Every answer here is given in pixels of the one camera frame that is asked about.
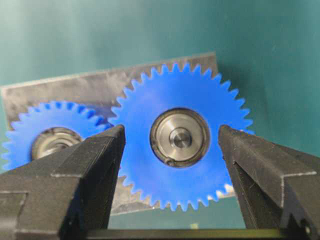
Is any small blue gear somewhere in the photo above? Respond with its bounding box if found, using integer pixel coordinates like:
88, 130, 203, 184
1, 101, 112, 171

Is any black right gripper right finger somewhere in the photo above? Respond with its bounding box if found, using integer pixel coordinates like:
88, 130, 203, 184
218, 125, 320, 240

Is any steel shaft with bearing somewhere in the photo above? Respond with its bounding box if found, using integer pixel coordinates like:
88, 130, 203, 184
149, 107, 211, 168

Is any grey metal base plate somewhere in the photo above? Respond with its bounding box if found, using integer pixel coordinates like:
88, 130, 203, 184
0, 52, 234, 215

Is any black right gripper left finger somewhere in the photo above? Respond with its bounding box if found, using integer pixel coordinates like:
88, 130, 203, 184
0, 125, 125, 240

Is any large blue gear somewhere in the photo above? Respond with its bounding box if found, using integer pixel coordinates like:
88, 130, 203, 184
109, 64, 252, 211

